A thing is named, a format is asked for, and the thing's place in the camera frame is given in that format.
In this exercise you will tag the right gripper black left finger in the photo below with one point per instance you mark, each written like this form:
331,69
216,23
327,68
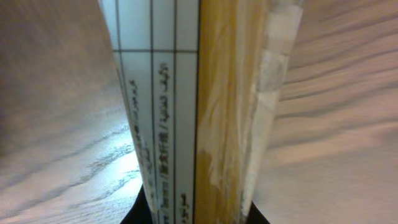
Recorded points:
140,212

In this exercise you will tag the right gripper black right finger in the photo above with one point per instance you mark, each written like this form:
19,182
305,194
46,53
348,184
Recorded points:
255,216

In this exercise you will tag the spaghetti packet orange and tan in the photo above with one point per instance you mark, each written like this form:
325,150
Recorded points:
200,81

